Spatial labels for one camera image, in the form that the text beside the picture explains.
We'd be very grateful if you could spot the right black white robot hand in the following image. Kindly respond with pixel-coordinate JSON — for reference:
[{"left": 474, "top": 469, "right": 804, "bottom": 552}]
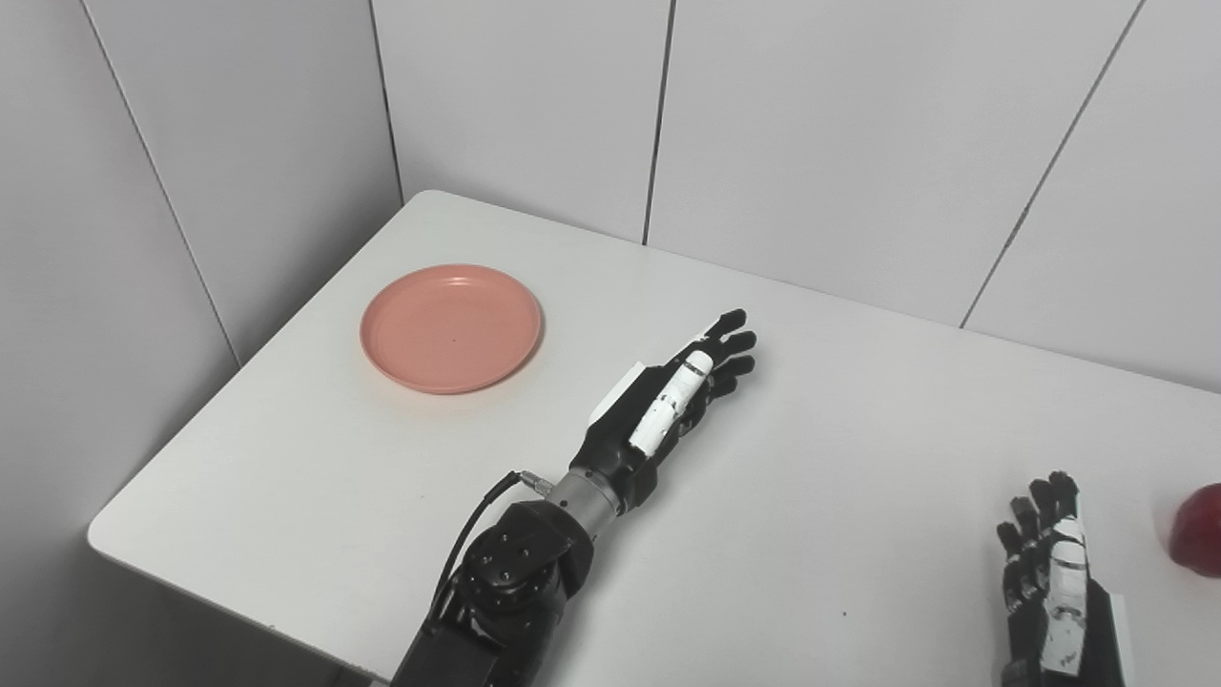
[{"left": 996, "top": 470, "right": 1136, "bottom": 687}]

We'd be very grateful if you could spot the pink round plate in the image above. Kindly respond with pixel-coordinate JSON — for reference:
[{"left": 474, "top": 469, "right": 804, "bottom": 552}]
[{"left": 360, "top": 264, "right": 544, "bottom": 396}]

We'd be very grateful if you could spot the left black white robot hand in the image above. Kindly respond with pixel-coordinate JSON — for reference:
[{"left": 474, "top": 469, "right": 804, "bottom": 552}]
[{"left": 569, "top": 308, "right": 758, "bottom": 517}]

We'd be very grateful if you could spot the red apple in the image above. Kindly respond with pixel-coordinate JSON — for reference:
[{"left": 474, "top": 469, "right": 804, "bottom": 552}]
[{"left": 1169, "top": 483, "right": 1221, "bottom": 579}]

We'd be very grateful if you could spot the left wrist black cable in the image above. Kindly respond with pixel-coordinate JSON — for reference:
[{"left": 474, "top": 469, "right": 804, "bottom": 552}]
[{"left": 427, "top": 468, "right": 556, "bottom": 633}]

